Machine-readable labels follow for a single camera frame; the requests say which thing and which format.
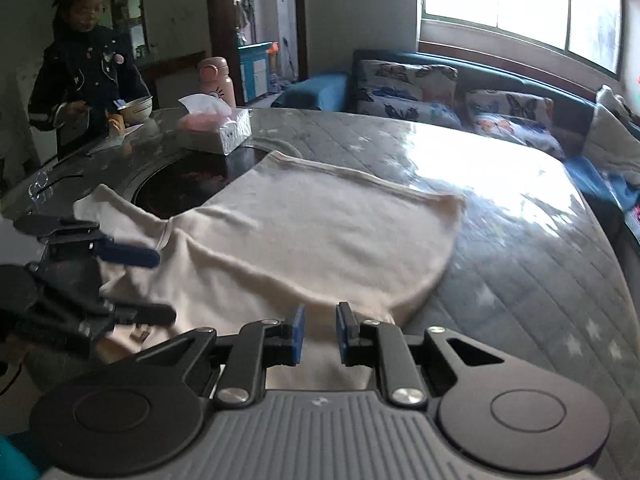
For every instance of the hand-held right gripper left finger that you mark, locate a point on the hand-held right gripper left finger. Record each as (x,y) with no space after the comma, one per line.
(298,335)

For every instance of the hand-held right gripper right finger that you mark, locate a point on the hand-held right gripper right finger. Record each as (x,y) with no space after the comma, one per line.
(342,335)

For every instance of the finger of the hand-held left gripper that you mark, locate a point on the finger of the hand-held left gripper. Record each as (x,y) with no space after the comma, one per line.
(132,256)
(150,314)

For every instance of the cream garment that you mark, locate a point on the cream garment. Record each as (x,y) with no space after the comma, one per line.
(325,240)

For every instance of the round black cooktop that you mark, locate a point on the round black cooktop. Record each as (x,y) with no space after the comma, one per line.
(200,180)

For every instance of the cream ceramic bowl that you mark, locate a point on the cream ceramic bowl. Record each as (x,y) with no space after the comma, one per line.
(137,109)

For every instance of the white tissue box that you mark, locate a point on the white tissue box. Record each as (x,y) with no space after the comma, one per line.
(225,132)

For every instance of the grey quilted star table cover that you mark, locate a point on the grey quilted star table cover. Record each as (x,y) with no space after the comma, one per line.
(525,285)

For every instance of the pink water bottle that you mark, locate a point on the pink water bottle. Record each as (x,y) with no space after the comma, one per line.
(217,80)

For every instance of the blue white cabinet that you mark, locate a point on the blue white cabinet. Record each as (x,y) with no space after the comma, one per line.
(252,70)

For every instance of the large butterfly print pillow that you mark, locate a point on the large butterfly print pillow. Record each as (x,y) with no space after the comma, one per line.
(400,100)

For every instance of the blue sofa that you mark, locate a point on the blue sofa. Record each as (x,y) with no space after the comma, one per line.
(320,90)

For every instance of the dark wooden shelf cabinet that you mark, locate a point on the dark wooden shelf cabinet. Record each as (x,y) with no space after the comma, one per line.
(127,10)

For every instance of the small butterfly print pillow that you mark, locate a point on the small butterfly print pillow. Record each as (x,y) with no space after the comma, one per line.
(515,120)

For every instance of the grey cushion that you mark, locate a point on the grey cushion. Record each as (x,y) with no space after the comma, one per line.
(615,140)

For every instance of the window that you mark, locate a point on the window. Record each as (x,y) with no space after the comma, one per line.
(525,0)

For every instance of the dark wooden door frame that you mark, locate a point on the dark wooden door frame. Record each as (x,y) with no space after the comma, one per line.
(220,35)

